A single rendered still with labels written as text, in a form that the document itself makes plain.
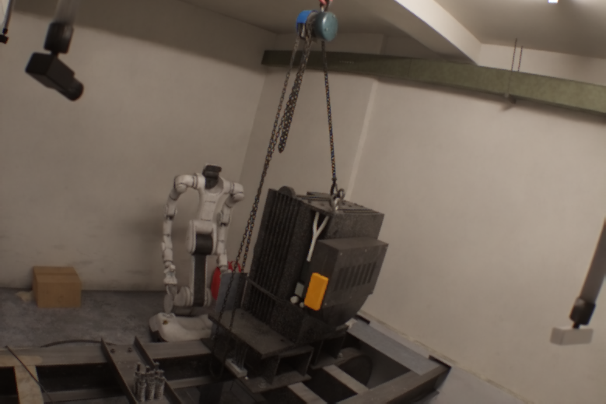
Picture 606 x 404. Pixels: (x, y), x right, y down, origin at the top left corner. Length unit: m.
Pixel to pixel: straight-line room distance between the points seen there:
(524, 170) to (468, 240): 0.60
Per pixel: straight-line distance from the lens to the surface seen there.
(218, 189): 3.10
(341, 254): 1.87
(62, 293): 3.81
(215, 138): 4.24
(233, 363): 2.25
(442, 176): 2.96
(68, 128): 3.73
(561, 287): 2.65
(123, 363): 2.15
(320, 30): 1.86
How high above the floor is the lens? 1.94
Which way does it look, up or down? 7 degrees down
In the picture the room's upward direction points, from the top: 14 degrees clockwise
